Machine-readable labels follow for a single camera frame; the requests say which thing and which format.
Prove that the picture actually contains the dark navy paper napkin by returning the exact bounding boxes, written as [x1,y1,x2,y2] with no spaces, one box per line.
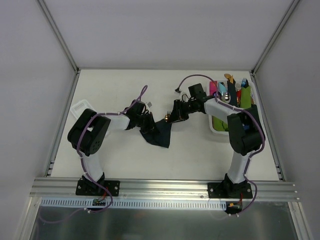
[140,119,172,149]

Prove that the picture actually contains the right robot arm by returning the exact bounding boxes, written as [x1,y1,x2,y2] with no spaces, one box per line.
[164,83,266,199]

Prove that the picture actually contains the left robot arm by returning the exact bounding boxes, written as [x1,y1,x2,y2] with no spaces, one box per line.
[67,100,159,195]

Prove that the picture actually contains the pink napkin roll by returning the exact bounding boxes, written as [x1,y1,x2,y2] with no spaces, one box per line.
[209,81,219,97]

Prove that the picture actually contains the light blue napkin roll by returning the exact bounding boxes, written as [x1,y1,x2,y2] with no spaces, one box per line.
[218,82,227,96]

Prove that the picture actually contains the middle green napkin roll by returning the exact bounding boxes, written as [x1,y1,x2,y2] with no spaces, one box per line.
[221,121,229,132]

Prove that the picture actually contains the dark navy napkin roll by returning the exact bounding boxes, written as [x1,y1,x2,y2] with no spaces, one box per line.
[227,81,238,107]

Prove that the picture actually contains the tall green napkin roll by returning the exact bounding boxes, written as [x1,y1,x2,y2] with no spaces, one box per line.
[240,86,252,109]

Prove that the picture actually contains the silver spoon in bin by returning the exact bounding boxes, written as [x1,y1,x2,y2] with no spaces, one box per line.
[221,91,231,104]

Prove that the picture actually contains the large white storage bin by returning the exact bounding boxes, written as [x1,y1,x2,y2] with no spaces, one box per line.
[205,78,258,136]

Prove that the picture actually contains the blue fork in bin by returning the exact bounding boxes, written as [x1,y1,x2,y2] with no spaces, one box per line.
[241,78,249,88]

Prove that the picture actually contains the aluminium mounting rail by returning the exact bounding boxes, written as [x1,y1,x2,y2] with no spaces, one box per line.
[29,177,301,202]

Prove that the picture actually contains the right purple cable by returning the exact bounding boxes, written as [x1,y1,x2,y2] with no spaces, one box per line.
[174,74,266,216]

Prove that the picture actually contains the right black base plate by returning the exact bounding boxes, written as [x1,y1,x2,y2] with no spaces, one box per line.
[207,181,253,200]

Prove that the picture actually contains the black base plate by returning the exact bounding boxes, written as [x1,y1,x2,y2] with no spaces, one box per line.
[75,178,120,197]
[207,181,253,200]

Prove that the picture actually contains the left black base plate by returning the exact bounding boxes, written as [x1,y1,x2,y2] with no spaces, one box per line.
[75,178,120,197]

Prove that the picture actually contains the white slotted cable duct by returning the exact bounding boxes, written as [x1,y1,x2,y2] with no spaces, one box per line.
[39,197,227,211]

